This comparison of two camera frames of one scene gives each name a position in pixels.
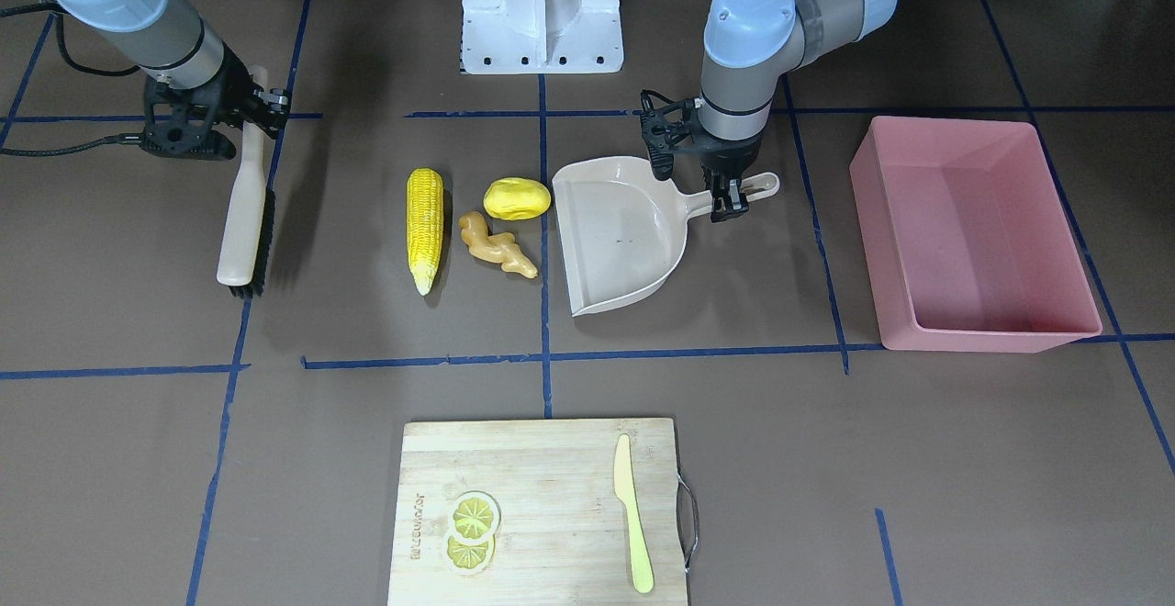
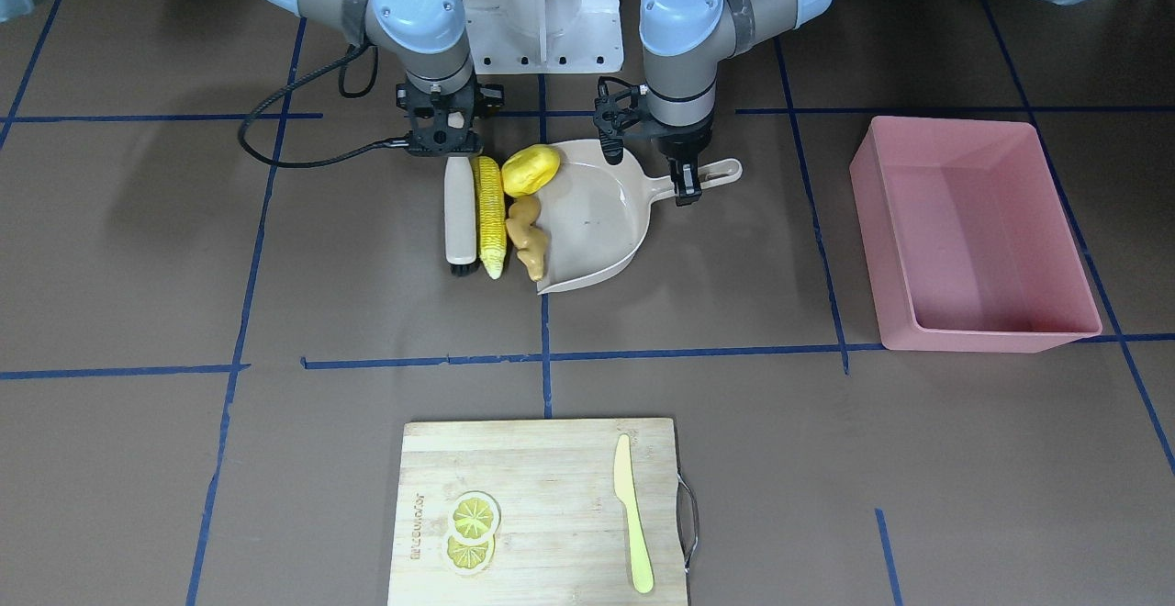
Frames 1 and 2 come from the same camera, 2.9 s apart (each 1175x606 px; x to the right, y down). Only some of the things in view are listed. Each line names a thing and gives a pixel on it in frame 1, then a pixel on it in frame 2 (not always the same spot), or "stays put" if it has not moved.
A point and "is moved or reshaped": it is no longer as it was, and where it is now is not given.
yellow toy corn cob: (425, 218) -> (490, 214)
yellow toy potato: (517, 198) -> (529, 170)
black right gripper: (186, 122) -> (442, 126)
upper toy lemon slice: (475, 517) stays put
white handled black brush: (244, 247) -> (460, 216)
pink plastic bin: (967, 245) stays put
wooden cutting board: (563, 537) stays put
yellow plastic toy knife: (625, 491) stays put
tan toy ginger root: (497, 248) -> (530, 240)
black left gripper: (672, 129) -> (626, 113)
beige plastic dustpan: (623, 229) is moved or reshaped
